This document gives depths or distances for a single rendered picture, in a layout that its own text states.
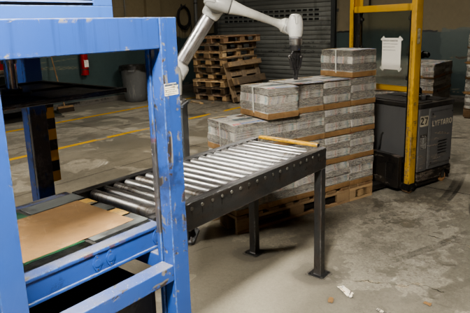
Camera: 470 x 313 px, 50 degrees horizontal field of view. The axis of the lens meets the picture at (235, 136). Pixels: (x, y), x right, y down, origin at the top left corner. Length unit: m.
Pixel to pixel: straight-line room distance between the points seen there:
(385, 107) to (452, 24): 5.38
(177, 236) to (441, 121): 3.56
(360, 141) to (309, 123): 0.62
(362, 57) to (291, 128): 0.91
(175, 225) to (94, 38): 0.70
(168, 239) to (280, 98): 2.09
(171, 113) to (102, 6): 0.41
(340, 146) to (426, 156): 1.00
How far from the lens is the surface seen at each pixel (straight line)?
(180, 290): 1.89
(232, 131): 3.53
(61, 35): 1.42
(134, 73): 10.50
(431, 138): 4.88
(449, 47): 10.14
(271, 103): 3.63
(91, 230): 1.93
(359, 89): 4.29
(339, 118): 4.17
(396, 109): 4.83
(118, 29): 1.53
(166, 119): 1.66
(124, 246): 1.86
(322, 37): 11.12
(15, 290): 1.48
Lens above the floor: 1.52
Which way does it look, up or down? 13 degrees down
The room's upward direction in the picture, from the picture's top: 2 degrees counter-clockwise
